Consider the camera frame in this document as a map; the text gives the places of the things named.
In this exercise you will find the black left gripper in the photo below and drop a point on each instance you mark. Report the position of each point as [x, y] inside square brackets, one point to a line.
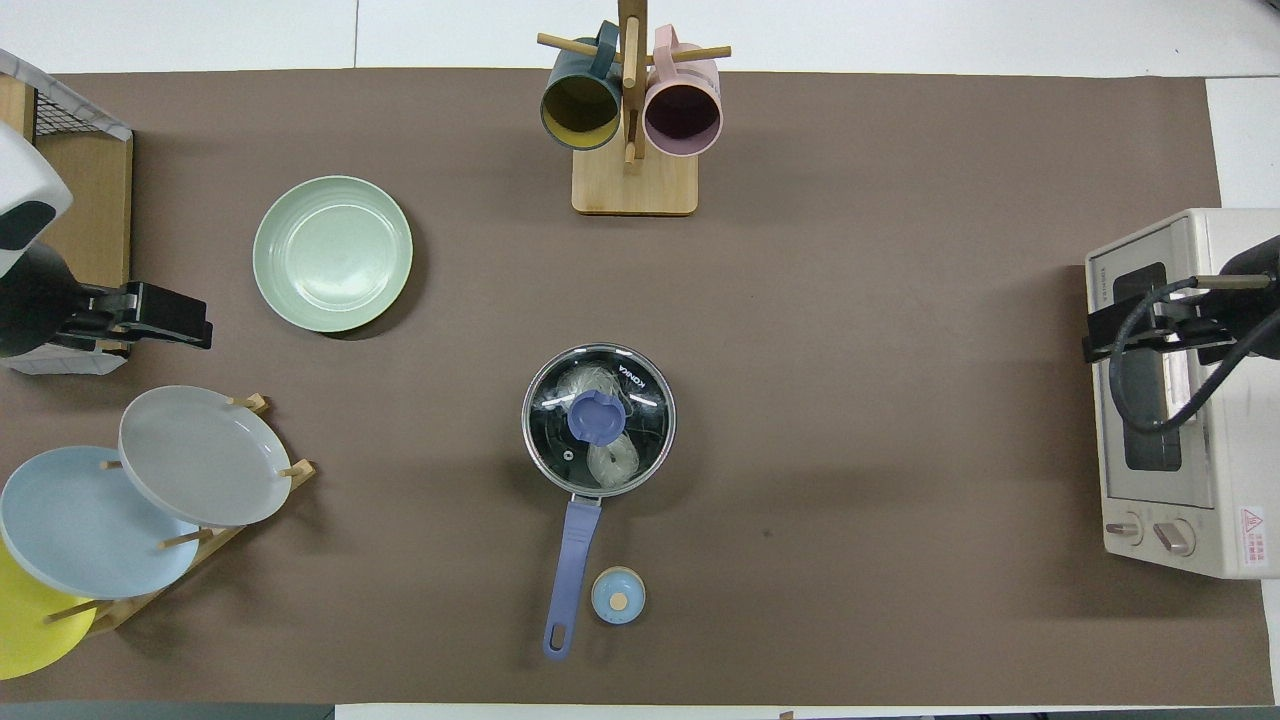
[170, 312]

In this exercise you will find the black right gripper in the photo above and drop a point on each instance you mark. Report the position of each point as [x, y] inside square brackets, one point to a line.
[1180, 330]

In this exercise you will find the white vermicelli clump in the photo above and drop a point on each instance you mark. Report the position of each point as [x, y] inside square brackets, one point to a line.
[612, 462]

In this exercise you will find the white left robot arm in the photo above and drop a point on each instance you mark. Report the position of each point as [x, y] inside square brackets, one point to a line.
[25, 300]

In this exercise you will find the grey plate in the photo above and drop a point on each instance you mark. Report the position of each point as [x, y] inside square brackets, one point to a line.
[205, 455]

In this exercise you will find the pale green plate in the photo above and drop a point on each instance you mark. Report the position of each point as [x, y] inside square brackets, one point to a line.
[332, 253]

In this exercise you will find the light blue plate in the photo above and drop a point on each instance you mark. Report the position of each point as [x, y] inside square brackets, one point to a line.
[80, 525]

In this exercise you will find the wooden plate rack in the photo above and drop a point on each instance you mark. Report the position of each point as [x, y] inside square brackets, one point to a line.
[130, 605]

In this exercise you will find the yellow plate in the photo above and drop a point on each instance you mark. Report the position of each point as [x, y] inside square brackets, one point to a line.
[30, 630]

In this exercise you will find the cream toaster oven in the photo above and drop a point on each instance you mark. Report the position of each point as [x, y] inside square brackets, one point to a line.
[1230, 480]

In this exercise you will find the white-rimmed mesh basket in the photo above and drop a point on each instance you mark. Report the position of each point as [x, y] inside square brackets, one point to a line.
[80, 108]

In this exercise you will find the brown table mat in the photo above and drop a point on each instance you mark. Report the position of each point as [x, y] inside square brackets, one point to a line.
[800, 400]

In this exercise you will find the dark teal mug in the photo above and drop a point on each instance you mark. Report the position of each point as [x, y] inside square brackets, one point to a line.
[580, 110]

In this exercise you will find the wooden mug tree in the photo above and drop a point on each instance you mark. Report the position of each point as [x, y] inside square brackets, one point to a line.
[635, 185]

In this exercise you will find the pink mug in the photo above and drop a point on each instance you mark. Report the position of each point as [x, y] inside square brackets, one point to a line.
[683, 118]

